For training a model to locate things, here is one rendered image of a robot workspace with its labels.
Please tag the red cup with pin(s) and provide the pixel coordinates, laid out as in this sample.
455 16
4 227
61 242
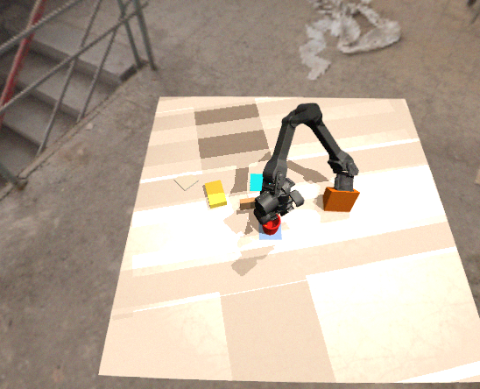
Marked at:
270 229

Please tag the yellow rectangular block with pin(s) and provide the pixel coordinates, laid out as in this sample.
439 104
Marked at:
216 196

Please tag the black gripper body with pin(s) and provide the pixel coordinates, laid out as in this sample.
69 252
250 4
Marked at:
296 197

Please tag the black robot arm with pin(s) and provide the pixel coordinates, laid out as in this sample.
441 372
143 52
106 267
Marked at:
275 171

